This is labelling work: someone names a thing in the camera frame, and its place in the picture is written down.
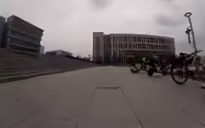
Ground lamp post with ring top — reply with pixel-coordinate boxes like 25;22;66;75
184;11;200;57

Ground layered grey building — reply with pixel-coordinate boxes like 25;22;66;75
3;14;45;57

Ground wide grey stone steps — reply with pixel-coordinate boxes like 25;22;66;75
0;48;98;86

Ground low building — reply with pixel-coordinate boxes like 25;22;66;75
44;49;74;58

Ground row of parked bicycles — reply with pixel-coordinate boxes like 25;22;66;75
129;49;205;98

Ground grey paved plaza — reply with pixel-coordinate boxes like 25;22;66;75
0;64;205;128

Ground glass-fronted building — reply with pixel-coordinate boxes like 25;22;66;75
92;31;176;66

